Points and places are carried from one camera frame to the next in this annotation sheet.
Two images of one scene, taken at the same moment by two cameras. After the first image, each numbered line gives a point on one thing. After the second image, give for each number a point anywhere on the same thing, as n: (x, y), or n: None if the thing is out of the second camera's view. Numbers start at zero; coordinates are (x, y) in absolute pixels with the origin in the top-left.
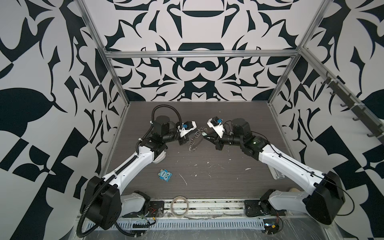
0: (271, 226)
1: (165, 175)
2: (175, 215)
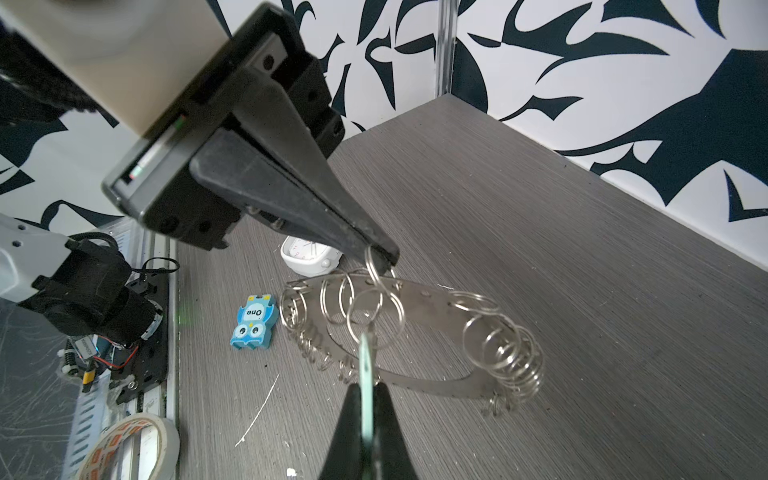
0: None
1: (255, 322)
2: (100, 460)
